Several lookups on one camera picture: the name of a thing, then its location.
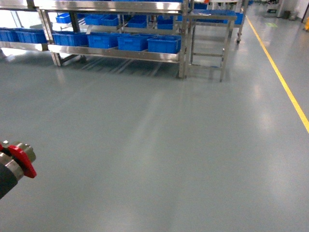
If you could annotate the small stainless steel table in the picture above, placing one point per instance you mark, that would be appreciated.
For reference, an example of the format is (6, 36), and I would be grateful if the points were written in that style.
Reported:
(208, 40)

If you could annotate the steel roller shelf rack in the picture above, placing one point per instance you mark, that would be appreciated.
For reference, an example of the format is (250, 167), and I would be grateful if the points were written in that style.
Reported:
(80, 28)

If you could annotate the empty blue front bin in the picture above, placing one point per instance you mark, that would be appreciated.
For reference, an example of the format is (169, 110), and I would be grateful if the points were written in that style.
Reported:
(134, 42)

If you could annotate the robot arm with red ring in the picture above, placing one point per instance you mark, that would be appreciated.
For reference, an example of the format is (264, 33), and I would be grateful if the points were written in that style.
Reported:
(16, 161)

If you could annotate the blue bin with red bags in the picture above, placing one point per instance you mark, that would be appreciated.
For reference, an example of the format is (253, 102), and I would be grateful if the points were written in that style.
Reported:
(164, 44)

